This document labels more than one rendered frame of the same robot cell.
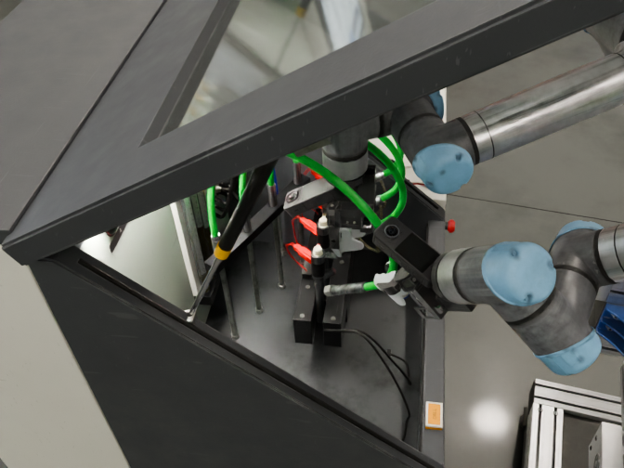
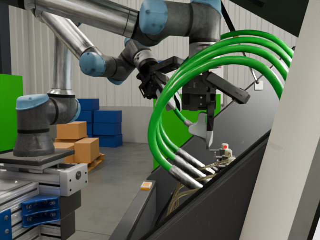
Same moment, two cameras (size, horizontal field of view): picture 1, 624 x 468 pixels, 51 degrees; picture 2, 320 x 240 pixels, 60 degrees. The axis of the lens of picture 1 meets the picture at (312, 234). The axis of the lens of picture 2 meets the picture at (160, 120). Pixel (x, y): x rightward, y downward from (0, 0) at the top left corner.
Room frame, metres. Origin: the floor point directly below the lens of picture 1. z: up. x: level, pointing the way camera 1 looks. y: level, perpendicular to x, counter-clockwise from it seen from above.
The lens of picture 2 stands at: (1.54, -0.20, 1.26)
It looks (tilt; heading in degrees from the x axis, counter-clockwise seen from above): 5 degrees down; 177
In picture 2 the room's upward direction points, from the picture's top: straight up
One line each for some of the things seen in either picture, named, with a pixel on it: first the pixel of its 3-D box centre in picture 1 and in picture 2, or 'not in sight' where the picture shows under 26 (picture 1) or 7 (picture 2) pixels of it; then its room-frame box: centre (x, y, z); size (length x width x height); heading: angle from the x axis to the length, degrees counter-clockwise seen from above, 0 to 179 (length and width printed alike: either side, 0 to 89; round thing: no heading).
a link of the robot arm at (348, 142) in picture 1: (346, 119); (203, 21); (0.86, -0.06, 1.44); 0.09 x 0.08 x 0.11; 103
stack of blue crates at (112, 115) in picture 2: not in sight; (96, 122); (-5.67, -1.52, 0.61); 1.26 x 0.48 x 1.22; 71
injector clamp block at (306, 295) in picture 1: (328, 282); not in sight; (0.99, -0.03, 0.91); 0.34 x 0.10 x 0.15; 170
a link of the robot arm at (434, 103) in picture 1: (408, 114); (163, 20); (0.87, -0.16, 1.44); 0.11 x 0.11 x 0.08; 13
